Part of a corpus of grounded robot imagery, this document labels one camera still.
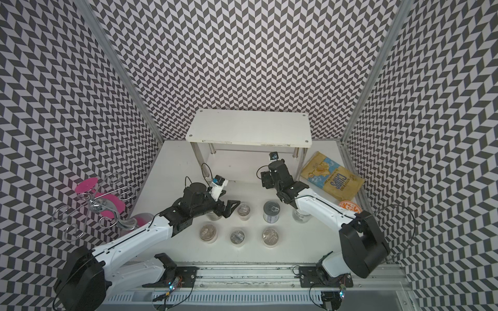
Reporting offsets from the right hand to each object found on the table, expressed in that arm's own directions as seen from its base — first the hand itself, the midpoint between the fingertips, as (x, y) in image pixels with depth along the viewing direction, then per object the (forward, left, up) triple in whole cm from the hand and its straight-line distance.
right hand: (271, 174), depth 86 cm
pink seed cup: (-23, +27, -9) cm, 36 cm away
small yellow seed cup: (-25, +15, -9) cm, 30 cm away
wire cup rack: (-20, +58, +13) cm, 63 cm away
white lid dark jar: (-16, -12, -8) cm, 22 cm away
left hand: (-11, +17, -1) cm, 21 cm away
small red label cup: (-13, +13, -10) cm, 21 cm away
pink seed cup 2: (-25, +1, -9) cm, 26 cm away
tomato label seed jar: (-15, +27, -11) cm, 32 cm away
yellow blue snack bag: (+7, -35, -14) cm, 38 cm away
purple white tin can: (-15, 0, -7) cm, 16 cm away
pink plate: (-12, +68, +13) cm, 70 cm away
